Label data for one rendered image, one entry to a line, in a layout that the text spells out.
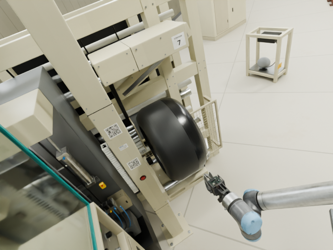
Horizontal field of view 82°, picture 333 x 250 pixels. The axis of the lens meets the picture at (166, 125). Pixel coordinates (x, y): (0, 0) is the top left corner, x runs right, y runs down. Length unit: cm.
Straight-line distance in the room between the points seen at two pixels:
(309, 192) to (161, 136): 70
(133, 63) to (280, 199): 104
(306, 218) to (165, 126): 170
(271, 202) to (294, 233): 122
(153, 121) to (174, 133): 14
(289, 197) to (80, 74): 104
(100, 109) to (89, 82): 14
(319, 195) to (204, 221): 146
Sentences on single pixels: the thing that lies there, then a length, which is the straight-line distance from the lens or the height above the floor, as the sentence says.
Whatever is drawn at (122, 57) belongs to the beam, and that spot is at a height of 175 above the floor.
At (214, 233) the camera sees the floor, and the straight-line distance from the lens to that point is 222.
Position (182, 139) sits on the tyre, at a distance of 108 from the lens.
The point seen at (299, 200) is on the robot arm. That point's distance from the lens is 102.
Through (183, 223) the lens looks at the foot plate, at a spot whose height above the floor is 1.
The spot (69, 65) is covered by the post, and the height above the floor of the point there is 189.
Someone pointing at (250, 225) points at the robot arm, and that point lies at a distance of 96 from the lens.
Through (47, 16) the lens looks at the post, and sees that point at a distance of 87.
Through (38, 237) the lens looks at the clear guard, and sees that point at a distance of 73.
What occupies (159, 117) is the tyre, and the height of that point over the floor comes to 144.
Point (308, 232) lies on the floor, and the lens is 231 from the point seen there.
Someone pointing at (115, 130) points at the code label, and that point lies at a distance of 105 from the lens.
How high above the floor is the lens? 210
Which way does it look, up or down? 39 degrees down
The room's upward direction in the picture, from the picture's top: 20 degrees counter-clockwise
